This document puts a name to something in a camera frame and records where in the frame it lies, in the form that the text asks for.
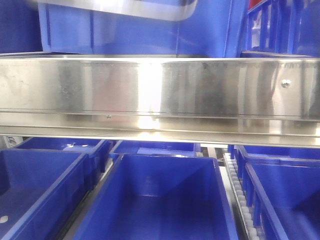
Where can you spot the large blue bin upper middle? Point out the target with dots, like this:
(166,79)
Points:
(213,31)

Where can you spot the stainless steel shelf front rail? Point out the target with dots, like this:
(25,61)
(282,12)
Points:
(271,101)

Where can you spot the blue bin rear lower left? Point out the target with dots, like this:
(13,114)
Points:
(96,149)

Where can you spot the blue bin rear lower middle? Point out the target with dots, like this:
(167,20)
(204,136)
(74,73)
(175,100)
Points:
(154,148)

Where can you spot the blue bin upper right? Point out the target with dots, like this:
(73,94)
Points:
(280,28)

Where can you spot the blue bin lower right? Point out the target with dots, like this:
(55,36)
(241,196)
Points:
(286,200)

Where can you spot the white roller conveyor track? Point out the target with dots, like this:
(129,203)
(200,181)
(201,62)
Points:
(244,213)

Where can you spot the silver metal tray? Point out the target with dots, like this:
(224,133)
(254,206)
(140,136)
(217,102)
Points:
(166,10)

